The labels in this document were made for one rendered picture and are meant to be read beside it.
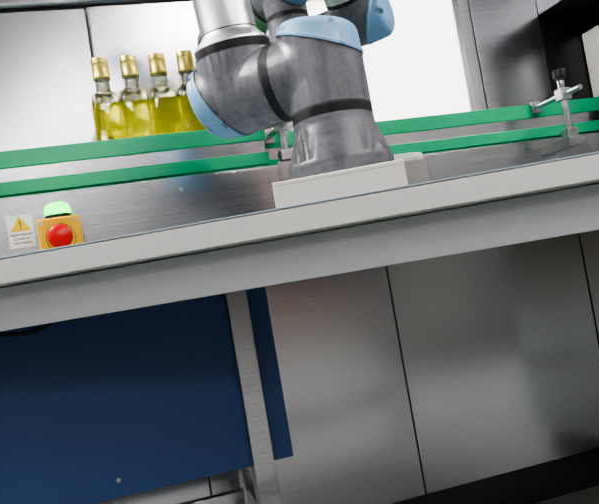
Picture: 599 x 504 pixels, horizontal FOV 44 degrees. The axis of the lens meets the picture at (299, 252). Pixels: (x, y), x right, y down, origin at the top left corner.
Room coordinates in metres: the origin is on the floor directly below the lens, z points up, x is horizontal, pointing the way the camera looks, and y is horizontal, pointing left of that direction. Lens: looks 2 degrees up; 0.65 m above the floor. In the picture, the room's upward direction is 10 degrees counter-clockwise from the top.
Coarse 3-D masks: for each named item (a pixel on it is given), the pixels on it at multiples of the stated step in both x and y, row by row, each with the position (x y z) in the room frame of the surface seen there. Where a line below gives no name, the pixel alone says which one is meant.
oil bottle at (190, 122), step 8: (184, 88) 1.49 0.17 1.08; (184, 96) 1.49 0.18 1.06; (184, 104) 1.49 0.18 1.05; (184, 112) 1.49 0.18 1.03; (192, 112) 1.49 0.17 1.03; (184, 120) 1.49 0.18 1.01; (192, 120) 1.49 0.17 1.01; (184, 128) 1.49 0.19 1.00; (192, 128) 1.49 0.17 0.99; (200, 128) 1.50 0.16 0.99
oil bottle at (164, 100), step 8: (152, 88) 1.49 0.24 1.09; (160, 88) 1.48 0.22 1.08; (168, 88) 1.48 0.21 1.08; (152, 96) 1.47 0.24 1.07; (160, 96) 1.48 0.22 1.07; (168, 96) 1.48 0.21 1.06; (176, 96) 1.49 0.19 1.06; (152, 104) 1.47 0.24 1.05; (160, 104) 1.48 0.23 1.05; (168, 104) 1.48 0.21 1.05; (176, 104) 1.48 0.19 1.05; (152, 112) 1.48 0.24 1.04; (160, 112) 1.47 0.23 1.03; (168, 112) 1.48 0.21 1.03; (176, 112) 1.48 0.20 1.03; (160, 120) 1.47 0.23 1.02; (168, 120) 1.48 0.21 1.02; (176, 120) 1.48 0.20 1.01; (160, 128) 1.47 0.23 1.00; (168, 128) 1.48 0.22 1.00; (176, 128) 1.48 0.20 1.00
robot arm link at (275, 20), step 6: (282, 12) 1.25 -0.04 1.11; (288, 12) 1.25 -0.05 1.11; (294, 12) 1.25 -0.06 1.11; (300, 12) 1.26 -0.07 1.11; (306, 12) 1.27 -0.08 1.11; (270, 18) 1.26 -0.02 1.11; (276, 18) 1.25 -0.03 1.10; (282, 18) 1.25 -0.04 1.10; (288, 18) 1.25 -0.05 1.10; (270, 24) 1.27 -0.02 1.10; (276, 24) 1.25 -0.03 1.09; (270, 30) 1.27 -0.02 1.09; (270, 36) 1.27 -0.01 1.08
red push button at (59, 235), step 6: (54, 228) 1.19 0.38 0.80; (60, 228) 1.20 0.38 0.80; (66, 228) 1.20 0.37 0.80; (48, 234) 1.19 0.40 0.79; (54, 234) 1.19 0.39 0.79; (60, 234) 1.19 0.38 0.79; (66, 234) 1.20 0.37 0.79; (72, 234) 1.20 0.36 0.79; (48, 240) 1.19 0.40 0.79; (54, 240) 1.19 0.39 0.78; (60, 240) 1.19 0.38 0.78; (66, 240) 1.20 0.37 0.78; (54, 246) 1.20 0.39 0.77; (60, 246) 1.20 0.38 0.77
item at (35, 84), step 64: (0, 0) 1.55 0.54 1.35; (64, 0) 1.58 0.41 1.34; (128, 0) 1.63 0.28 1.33; (512, 0) 1.92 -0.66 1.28; (0, 64) 1.56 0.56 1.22; (64, 64) 1.60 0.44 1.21; (512, 64) 1.91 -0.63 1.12; (576, 64) 1.97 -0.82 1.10; (0, 128) 1.56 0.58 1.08; (64, 128) 1.59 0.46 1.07
